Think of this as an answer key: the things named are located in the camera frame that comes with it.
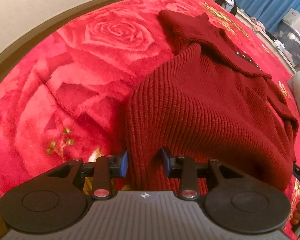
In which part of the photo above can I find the dark red knit sweater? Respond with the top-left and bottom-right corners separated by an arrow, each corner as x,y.
126,10 -> 298,191

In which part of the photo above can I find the red floral bed blanket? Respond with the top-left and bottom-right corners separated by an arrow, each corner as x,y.
0,0 -> 300,240

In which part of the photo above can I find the grey plastic storage box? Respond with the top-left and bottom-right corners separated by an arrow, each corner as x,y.
273,8 -> 300,67

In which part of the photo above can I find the pink cloth on sill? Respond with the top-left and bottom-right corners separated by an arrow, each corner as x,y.
250,17 -> 266,33

